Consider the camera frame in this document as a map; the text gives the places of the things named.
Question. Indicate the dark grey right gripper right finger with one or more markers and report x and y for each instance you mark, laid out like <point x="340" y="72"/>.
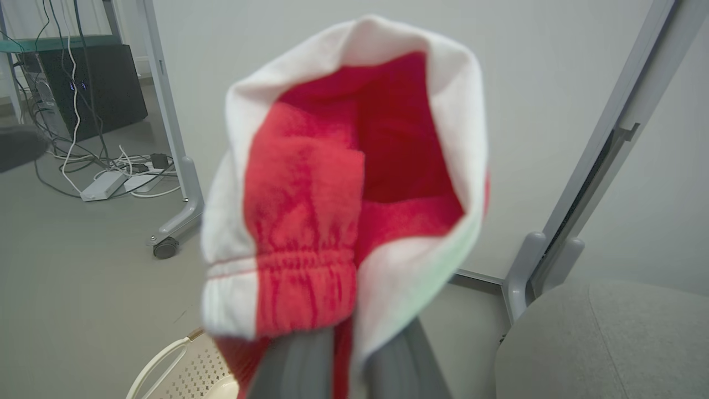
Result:
<point x="404" y="371"/>

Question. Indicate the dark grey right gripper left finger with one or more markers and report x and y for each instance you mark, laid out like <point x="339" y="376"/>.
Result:
<point x="299" y="368"/>

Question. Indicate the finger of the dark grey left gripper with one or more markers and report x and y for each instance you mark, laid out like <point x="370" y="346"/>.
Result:
<point x="19" y="148"/>

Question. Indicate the red and white garment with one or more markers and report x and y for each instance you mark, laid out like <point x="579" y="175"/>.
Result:
<point x="310" y="194"/>

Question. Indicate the cream perforated laundry basket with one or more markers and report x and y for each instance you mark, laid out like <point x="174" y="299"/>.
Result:
<point x="188" y="377"/>

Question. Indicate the black computer tower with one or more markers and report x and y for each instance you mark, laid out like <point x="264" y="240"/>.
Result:
<point x="105" y="88"/>

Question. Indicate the glass top desk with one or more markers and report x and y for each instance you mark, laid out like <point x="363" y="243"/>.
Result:
<point x="61" y="43"/>

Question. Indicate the black power adapter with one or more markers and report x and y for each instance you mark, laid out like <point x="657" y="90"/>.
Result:
<point x="159" y="160"/>

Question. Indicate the black caster wheel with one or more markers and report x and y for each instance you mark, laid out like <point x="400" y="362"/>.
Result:
<point x="165" y="248"/>

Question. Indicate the large white partition panel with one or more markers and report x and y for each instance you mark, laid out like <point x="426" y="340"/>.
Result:
<point x="543" y="111"/>

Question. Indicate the narrow white partition panel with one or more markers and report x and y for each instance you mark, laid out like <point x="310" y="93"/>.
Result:
<point x="676" y="194"/>

